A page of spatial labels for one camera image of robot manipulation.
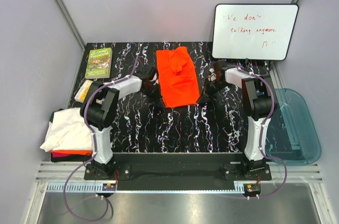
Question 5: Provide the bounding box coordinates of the grey cable duct rail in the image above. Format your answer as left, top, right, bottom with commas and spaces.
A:
47, 182, 117, 193

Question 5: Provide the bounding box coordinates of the green treehouse book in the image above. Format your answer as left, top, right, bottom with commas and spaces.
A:
85, 48, 112, 79

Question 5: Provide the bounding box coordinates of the purple cable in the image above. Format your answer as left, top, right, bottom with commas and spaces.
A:
62, 57, 141, 222
238, 65, 289, 201

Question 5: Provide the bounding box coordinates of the white dry erase board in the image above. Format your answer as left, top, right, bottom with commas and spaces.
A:
212, 4, 299, 61

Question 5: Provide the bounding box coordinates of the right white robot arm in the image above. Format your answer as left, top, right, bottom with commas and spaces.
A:
197, 60, 276, 180

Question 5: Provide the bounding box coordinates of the white folded t shirt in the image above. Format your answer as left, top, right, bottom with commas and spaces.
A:
40, 107, 92, 152

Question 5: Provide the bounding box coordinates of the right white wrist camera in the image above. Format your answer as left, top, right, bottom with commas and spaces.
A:
208, 68, 216, 82

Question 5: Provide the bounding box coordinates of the black marbled table mat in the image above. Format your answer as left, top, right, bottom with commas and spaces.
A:
73, 42, 248, 153

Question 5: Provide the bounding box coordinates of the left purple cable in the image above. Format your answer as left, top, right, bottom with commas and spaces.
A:
62, 57, 141, 222

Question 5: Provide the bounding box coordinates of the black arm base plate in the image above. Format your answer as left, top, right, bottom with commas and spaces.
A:
84, 151, 272, 181

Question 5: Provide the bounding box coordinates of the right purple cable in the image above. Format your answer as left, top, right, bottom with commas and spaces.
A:
238, 65, 289, 201

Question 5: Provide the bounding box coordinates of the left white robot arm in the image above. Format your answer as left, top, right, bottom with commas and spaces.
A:
80, 66, 165, 180

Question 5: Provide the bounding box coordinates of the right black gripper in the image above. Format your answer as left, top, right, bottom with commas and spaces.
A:
197, 78, 230, 105

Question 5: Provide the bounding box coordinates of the yellow small book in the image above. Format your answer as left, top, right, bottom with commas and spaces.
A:
74, 80, 93, 103

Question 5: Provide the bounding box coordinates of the teal plastic bin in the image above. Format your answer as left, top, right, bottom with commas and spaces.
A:
265, 88, 322, 166

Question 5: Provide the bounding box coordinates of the orange t shirt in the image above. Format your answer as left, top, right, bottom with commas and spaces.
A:
156, 47, 200, 108
50, 150, 93, 156

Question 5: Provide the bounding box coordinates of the orange folded t shirt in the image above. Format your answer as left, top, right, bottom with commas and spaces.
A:
50, 150, 93, 156

